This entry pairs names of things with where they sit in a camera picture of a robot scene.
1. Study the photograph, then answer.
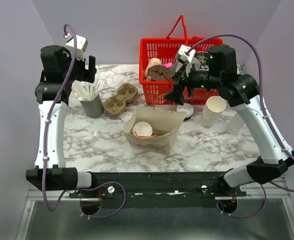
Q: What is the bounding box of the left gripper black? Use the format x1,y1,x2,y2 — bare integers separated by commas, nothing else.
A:
62,46,98,83

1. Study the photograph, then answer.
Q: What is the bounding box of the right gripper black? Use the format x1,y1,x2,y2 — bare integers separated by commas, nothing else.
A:
163,60,222,105

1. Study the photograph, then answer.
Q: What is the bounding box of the stack of white lids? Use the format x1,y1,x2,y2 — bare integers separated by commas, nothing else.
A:
176,103,194,121

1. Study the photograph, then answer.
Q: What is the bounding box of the white paper takeout bag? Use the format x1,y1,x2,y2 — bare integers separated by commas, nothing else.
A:
122,106,187,155

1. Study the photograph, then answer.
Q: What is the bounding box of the stack of white paper cups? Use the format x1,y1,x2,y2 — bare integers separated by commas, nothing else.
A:
201,96,227,128

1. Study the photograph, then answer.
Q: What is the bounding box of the single white paper cup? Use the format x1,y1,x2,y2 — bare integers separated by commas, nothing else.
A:
132,121,153,138

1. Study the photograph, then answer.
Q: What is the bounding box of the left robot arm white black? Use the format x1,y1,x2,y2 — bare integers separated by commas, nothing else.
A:
25,45,98,198

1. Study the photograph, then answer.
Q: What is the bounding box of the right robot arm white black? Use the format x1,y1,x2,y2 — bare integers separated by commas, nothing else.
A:
164,44,294,196

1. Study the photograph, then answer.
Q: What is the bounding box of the red plastic shopping basket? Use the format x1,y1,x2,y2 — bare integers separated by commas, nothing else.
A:
138,14,234,106

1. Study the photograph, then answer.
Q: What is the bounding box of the brown fabric scrunchie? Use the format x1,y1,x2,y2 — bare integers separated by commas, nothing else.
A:
147,65,171,82

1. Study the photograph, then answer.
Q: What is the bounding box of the pink item in basket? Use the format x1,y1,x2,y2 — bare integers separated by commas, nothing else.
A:
162,62,173,69

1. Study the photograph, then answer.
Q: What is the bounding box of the grey felt straw holder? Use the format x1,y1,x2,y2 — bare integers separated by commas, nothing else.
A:
80,95,104,118

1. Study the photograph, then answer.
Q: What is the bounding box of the beige cup in basket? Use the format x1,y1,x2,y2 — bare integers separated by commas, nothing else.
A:
145,57,162,78

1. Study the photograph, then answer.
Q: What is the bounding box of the black printed cup in basket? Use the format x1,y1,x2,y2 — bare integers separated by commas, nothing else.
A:
195,51,209,71

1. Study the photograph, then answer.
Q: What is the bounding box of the clear plastic water bottle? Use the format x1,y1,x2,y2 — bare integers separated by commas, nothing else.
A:
228,114,245,135

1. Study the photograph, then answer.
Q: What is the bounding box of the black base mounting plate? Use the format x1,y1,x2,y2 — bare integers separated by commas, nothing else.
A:
69,171,247,209

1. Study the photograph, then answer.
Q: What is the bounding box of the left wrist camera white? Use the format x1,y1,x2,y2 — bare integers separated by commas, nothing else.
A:
63,33,88,61

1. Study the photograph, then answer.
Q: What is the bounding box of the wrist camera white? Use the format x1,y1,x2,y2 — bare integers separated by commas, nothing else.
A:
175,44,199,76
63,33,88,61

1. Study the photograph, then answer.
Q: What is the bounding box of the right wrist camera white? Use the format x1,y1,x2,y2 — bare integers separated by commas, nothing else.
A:
175,44,199,76

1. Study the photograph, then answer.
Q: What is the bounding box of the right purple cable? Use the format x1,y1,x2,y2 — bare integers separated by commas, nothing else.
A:
186,34,294,219

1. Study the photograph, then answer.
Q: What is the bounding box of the purple cable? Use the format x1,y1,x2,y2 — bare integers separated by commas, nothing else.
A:
186,34,294,219
41,23,127,220

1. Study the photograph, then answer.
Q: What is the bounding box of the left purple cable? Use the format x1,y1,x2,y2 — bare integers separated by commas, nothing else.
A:
41,23,127,220

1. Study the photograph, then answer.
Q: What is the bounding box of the aluminium rail frame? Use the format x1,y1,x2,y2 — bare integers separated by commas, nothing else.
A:
16,184,294,240

